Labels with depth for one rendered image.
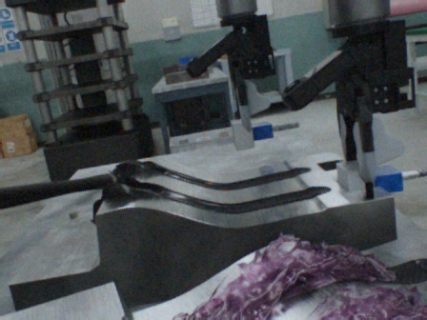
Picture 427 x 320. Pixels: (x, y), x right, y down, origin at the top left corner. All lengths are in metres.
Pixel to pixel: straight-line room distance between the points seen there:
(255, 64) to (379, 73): 0.32
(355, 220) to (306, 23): 6.76
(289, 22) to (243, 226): 6.74
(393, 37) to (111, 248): 0.44
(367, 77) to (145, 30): 6.60
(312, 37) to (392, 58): 6.70
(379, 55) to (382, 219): 0.21
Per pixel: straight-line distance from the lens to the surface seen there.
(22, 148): 7.29
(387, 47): 0.66
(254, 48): 0.91
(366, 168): 0.65
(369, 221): 0.64
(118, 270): 0.63
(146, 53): 7.16
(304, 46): 7.33
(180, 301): 0.49
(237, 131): 0.91
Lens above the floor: 1.11
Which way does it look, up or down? 14 degrees down
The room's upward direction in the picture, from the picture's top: 10 degrees counter-clockwise
